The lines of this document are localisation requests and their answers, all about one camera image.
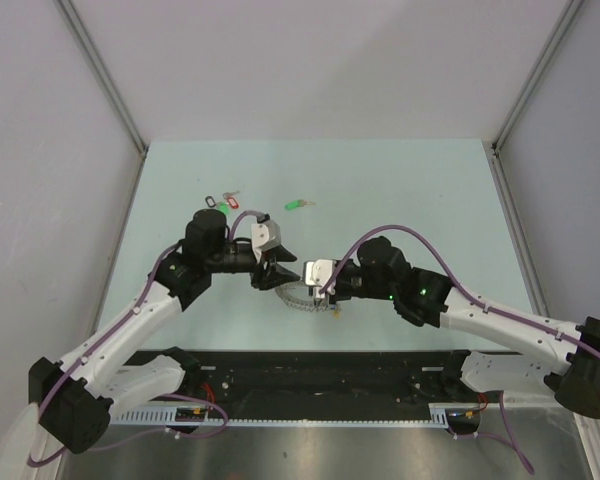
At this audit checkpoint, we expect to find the metal disc with keyrings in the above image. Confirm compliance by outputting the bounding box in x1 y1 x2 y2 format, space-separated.
274 282 331 313

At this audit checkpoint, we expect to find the key with green tag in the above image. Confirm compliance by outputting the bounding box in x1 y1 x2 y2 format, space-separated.
284 199 315 211

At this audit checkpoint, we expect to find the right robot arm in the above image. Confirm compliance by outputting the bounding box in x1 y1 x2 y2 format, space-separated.
302 236 600 420

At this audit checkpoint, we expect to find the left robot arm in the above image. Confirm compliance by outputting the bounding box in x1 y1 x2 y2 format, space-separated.
28 209 299 454

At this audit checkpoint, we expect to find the key with light-green tag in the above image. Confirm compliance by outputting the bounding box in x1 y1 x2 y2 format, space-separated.
216 202 230 215

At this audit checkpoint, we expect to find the key with red tag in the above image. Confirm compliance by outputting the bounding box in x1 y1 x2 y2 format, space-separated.
223 191 240 210

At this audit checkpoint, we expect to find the front aluminium crossbar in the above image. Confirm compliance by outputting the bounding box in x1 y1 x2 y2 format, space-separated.
503 391 561 409

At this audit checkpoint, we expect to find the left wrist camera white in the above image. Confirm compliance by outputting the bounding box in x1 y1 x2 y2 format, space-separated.
251 214 282 263

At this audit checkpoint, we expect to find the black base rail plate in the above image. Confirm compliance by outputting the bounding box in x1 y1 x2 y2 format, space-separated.
177 350 499 423

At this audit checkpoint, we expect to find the white slotted cable duct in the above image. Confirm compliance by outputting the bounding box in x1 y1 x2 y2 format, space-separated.
111 404 479 429

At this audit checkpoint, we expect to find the right aluminium side rail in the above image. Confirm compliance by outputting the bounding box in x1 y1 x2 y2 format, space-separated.
482 142 561 318

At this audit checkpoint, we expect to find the right aluminium frame post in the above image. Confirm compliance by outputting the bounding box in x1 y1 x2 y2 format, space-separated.
490 0 587 155

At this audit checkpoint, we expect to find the aluminium frame post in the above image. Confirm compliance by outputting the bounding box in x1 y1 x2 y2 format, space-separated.
490 0 587 155
54 0 149 157

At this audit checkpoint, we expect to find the left aluminium frame post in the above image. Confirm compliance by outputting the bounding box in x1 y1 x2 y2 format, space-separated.
54 0 149 157

